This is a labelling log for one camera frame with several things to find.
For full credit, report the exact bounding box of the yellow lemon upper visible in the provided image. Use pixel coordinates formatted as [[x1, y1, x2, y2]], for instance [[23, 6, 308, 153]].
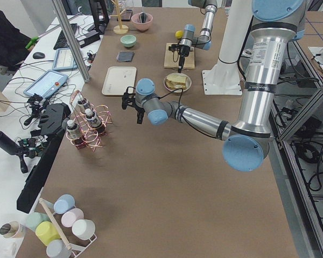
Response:
[[175, 30, 183, 40]]

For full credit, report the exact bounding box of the wooden mug tree stand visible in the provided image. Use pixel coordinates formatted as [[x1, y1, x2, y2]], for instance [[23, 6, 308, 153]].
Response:
[[111, 0, 129, 34]]

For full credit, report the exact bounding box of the blue cup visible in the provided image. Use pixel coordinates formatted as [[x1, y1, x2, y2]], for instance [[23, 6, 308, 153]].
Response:
[[53, 194, 75, 214]]

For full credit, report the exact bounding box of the aluminium frame post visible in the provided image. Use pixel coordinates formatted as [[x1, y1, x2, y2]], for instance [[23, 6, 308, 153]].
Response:
[[51, 0, 90, 83]]

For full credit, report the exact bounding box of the pink cup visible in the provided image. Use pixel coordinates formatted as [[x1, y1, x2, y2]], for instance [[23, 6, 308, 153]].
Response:
[[61, 207, 84, 228]]

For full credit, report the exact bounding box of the white cup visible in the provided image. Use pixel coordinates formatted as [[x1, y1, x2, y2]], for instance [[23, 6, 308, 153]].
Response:
[[72, 219, 95, 240]]

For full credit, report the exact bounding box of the wooden cutting board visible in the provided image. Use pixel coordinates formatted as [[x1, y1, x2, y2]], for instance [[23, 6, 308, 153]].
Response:
[[164, 43, 195, 70]]

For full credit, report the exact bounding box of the teach pendant far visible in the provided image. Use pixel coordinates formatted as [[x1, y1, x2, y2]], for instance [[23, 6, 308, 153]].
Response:
[[52, 48, 78, 71]]

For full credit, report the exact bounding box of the black computer mouse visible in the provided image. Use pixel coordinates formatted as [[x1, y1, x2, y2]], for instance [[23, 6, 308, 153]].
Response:
[[32, 52, 45, 59]]

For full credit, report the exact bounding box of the dark drink bottle lower right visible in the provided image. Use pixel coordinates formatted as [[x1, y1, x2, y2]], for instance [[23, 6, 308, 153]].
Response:
[[66, 119, 81, 141]]

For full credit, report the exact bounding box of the dark drink bottle lower middle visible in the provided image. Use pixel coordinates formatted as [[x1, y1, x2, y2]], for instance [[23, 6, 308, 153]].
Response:
[[85, 108, 104, 134]]

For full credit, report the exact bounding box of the green cup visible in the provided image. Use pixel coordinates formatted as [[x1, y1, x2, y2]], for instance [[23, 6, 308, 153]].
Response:
[[25, 212, 50, 232]]

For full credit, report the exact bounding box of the teach pendant near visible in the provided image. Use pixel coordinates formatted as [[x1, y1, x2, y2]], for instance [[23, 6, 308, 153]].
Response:
[[23, 70, 68, 99]]

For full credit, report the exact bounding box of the cream rabbit tray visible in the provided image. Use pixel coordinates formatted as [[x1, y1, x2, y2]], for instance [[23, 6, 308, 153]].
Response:
[[102, 66, 137, 96]]

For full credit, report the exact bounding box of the dark drink bottle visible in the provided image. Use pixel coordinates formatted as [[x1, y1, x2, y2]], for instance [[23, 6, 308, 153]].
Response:
[[66, 119, 81, 141], [77, 98, 92, 114], [85, 108, 104, 134]]

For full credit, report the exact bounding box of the dark drink bottle upper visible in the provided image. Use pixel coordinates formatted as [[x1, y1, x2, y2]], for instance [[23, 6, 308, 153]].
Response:
[[77, 98, 92, 114]]

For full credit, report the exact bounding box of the pink bowl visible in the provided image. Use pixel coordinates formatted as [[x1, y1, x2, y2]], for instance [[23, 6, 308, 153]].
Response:
[[131, 12, 153, 31]]

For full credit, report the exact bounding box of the black thermos bottle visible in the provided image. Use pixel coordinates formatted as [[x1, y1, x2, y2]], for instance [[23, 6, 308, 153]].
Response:
[[0, 131, 19, 155]]

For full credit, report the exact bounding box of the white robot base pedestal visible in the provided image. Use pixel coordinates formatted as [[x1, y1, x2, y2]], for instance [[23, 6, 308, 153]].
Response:
[[202, 0, 252, 96]]

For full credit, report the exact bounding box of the yellow cup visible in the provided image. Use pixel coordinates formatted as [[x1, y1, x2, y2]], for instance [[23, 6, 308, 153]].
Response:
[[35, 221, 61, 246]]

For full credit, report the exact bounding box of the bread slice with egg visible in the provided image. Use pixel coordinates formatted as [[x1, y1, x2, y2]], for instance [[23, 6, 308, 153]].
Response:
[[166, 84, 188, 91]]

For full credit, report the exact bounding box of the grey folded cloth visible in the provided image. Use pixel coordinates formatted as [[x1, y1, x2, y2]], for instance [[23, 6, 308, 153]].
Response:
[[116, 51, 135, 62]]

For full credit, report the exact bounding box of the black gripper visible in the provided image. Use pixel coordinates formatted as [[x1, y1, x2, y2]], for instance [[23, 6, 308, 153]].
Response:
[[169, 44, 192, 73], [121, 86, 144, 124]]

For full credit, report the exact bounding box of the green bowl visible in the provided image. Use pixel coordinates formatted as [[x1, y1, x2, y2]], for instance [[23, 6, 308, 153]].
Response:
[[120, 34, 137, 48]]

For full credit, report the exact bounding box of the white wire cup rack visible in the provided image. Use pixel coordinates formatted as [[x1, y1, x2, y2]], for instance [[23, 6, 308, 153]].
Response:
[[39, 198, 97, 257]]

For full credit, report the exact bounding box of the seated person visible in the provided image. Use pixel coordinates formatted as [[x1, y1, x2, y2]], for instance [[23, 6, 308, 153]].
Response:
[[0, 10, 31, 71]]

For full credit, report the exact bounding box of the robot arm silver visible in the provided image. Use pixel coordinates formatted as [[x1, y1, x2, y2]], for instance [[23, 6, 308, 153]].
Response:
[[122, 1, 307, 171], [169, 0, 218, 73]]

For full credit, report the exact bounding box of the black keyboard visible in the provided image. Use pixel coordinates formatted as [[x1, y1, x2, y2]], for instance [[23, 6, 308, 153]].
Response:
[[53, 23, 78, 50]]

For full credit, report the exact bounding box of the white round plate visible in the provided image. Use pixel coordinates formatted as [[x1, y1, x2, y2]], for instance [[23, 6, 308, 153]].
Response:
[[164, 73, 192, 93]]

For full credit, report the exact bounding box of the grey cup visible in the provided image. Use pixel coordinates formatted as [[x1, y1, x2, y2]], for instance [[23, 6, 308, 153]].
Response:
[[46, 239, 72, 258]]

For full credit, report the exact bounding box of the copper wire bottle rack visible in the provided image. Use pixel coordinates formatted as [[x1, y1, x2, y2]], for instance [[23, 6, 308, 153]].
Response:
[[66, 90, 113, 151]]

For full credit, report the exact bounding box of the teach pendant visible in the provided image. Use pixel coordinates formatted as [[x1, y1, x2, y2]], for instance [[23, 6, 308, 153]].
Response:
[[52, 48, 78, 71], [23, 70, 68, 99]]

